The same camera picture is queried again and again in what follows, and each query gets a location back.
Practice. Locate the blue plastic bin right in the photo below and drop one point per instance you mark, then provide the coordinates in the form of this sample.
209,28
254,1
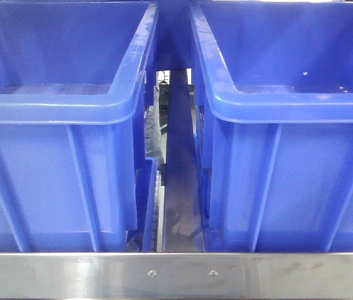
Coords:
275,124

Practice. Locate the blue plastic bin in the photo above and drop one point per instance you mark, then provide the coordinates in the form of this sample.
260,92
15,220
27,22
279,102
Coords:
174,36
73,78
275,124

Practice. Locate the blue plastic bin rear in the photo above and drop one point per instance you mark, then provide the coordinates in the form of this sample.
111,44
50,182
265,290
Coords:
174,36

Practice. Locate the blue plastic bin left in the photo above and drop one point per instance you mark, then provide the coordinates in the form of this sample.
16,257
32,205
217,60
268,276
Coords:
73,78

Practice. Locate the roller conveyor rail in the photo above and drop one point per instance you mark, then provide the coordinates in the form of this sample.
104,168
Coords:
158,220

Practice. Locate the steel shelf front rail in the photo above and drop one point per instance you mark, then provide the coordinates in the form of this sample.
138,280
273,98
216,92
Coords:
176,275

